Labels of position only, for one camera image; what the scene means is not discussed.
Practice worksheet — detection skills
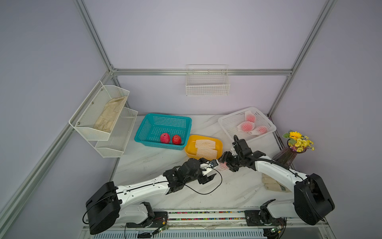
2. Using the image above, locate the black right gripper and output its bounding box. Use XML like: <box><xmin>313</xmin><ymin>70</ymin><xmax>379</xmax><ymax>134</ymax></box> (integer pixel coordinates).
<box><xmin>217</xmin><ymin>151</ymin><xmax>243</xmax><ymax>171</ymax></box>

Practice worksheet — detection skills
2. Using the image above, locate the white foam net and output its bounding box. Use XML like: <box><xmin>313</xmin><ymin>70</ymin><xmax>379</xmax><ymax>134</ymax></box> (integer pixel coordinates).
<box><xmin>195</xmin><ymin>139</ymin><xmax>216</xmax><ymax>149</ymax></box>
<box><xmin>196</xmin><ymin>148</ymin><xmax>217</xmax><ymax>160</ymax></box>

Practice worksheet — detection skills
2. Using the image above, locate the netted red apple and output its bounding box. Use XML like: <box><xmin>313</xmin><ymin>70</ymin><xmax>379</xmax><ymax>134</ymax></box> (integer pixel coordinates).
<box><xmin>160</xmin><ymin>133</ymin><xmax>171</xmax><ymax>144</ymax></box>
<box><xmin>172</xmin><ymin>135</ymin><xmax>182</xmax><ymax>145</ymax></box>

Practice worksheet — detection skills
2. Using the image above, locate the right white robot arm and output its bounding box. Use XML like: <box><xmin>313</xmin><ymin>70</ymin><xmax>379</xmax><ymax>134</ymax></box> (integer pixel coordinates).
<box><xmin>218</xmin><ymin>137</ymin><xmax>335</xmax><ymax>226</ymax></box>

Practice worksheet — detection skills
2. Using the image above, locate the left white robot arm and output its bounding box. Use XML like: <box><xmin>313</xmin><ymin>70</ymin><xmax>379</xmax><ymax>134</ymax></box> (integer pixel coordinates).
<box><xmin>83</xmin><ymin>158</ymin><xmax>218</xmax><ymax>235</ymax></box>

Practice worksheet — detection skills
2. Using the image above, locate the yellow plastic tub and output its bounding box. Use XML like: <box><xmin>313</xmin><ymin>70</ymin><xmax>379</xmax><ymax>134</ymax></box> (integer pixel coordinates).
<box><xmin>185</xmin><ymin>135</ymin><xmax>223</xmax><ymax>159</ymax></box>

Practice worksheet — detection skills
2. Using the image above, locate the white plastic perforated basket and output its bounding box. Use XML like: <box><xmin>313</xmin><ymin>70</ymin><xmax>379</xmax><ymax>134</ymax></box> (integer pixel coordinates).
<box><xmin>218</xmin><ymin>107</ymin><xmax>277</xmax><ymax>142</ymax></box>

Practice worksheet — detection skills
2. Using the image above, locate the beige work glove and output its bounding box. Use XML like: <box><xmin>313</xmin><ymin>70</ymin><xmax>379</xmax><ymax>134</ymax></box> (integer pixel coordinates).
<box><xmin>262</xmin><ymin>174</ymin><xmax>291</xmax><ymax>193</ymax></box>

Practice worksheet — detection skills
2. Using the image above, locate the netted apple top back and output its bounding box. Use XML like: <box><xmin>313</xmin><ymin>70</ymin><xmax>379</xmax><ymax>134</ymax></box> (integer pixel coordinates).
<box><xmin>245</xmin><ymin>111</ymin><xmax>256</xmax><ymax>123</ymax></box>

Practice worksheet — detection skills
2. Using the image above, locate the dark glass vase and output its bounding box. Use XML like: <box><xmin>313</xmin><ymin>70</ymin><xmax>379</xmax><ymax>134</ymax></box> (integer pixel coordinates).
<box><xmin>273</xmin><ymin>147</ymin><xmax>299</xmax><ymax>167</ymax></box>

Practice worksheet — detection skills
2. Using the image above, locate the yellow flower bouquet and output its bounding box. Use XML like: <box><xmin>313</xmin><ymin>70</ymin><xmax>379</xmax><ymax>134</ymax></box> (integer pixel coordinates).
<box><xmin>283</xmin><ymin>130</ymin><xmax>315</xmax><ymax>153</ymax></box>

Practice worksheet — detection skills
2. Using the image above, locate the teal plastic perforated basket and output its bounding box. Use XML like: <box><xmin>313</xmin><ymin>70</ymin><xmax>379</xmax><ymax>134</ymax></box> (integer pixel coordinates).
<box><xmin>134</xmin><ymin>114</ymin><xmax>192</xmax><ymax>150</ymax></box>

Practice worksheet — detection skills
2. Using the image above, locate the beige cloth in shelf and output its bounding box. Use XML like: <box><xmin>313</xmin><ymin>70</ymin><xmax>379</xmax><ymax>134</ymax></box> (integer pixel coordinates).
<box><xmin>94</xmin><ymin>96</ymin><xmax>127</xmax><ymax>133</ymax></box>

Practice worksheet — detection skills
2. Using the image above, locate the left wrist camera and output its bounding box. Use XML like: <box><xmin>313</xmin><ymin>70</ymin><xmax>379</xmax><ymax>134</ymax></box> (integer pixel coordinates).
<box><xmin>199</xmin><ymin>158</ymin><xmax>219</xmax><ymax>176</ymax></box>

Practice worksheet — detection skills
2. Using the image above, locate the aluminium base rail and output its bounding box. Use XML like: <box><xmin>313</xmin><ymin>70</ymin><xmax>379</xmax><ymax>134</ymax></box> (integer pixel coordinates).
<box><xmin>79</xmin><ymin>209</ymin><xmax>335</xmax><ymax>239</ymax></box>

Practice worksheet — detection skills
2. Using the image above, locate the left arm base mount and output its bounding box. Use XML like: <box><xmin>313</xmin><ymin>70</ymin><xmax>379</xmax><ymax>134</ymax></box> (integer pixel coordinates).
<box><xmin>125</xmin><ymin>202</ymin><xmax>169</xmax><ymax>228</ymax></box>

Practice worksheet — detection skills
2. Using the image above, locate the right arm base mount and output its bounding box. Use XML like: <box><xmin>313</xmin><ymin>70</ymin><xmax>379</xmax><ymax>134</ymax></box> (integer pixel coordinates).
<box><xmin>244</xmin><ymin>199</ymin><xmax>286</xmax><ymax>233</ymax></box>

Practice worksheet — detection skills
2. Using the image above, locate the white wire wall basket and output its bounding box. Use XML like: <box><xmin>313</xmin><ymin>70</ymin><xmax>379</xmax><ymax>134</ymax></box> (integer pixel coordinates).
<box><xmin>186</xmin><ymin>64</ymin><xmax>230</xmax><ymax>97</ymax></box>

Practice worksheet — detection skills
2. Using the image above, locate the white two-tier wire shelf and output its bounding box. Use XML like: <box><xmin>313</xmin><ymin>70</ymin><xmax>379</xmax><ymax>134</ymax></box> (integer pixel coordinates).
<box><xmin>69</xmin><ymin>81</ymin><xmax>138</xmax><ymax>158</ymax></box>

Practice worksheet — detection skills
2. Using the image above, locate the aluminium frame structure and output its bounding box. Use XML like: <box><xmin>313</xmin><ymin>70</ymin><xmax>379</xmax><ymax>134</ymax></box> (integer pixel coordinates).
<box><xmin>0</xmin><ymin>0</ymin><xmax>338</xmax><ymax>228</ymax></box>

